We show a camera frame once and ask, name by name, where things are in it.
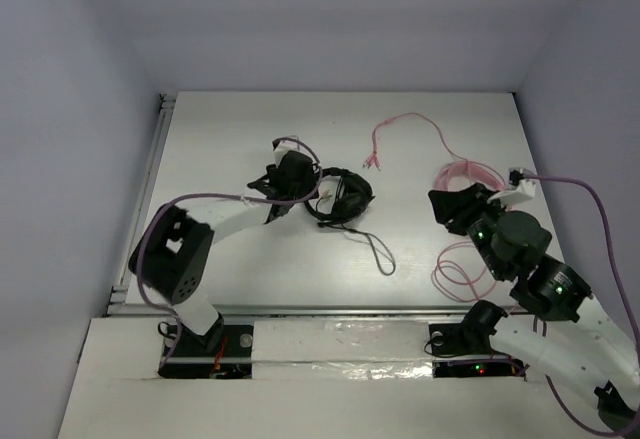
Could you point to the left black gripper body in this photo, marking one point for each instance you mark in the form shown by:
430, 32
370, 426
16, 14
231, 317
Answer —
273, 185

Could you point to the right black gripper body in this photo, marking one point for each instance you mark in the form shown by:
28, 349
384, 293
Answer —
480, 230

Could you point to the black headphones with cable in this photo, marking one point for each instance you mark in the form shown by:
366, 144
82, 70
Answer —
342, 207

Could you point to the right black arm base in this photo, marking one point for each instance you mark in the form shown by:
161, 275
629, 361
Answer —
463, 350

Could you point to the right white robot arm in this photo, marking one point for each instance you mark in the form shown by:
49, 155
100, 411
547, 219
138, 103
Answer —
600, 361

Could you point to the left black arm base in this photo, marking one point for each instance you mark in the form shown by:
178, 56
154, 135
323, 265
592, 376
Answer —
225, 352

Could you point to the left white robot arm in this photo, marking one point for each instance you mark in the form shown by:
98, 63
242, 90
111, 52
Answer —
171, 256

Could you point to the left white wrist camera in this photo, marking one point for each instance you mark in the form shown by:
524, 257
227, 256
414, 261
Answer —
284, 144

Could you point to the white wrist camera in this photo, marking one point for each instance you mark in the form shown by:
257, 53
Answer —
284, 144
520, 189

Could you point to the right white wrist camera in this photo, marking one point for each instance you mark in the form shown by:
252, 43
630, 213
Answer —
520, 189

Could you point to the left side aluminium rail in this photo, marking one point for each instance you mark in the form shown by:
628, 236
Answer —
119, 289

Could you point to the aluminium rail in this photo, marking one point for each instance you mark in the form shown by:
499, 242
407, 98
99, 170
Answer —
130, 310
119, 289

